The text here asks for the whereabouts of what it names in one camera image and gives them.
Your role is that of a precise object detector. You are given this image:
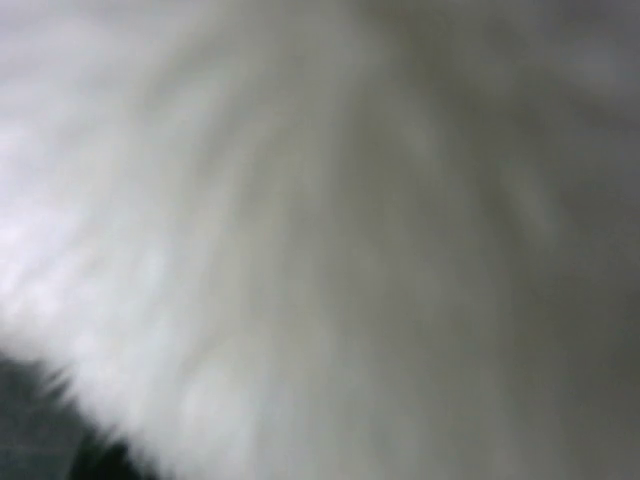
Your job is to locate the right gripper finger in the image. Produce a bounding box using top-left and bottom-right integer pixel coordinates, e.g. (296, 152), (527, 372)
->
(1, 356), (150, 480)

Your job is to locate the cream fluffy pillow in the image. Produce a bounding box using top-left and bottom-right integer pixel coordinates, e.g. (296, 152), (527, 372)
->
(1, 1), (639, 479)

